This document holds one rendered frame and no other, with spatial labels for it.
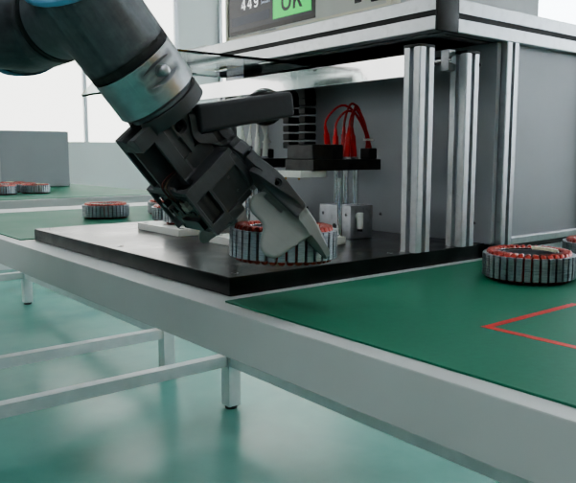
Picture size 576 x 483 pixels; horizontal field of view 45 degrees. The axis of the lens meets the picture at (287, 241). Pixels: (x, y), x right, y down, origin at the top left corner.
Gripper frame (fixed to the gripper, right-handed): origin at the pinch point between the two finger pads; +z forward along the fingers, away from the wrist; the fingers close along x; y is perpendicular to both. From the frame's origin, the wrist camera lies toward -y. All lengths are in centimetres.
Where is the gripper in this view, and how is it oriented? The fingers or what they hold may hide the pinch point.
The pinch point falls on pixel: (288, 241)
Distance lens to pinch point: 71.9
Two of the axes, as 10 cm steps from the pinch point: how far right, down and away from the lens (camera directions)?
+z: 4.9, 6.9, 5.2
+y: -5.9, 7.1, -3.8
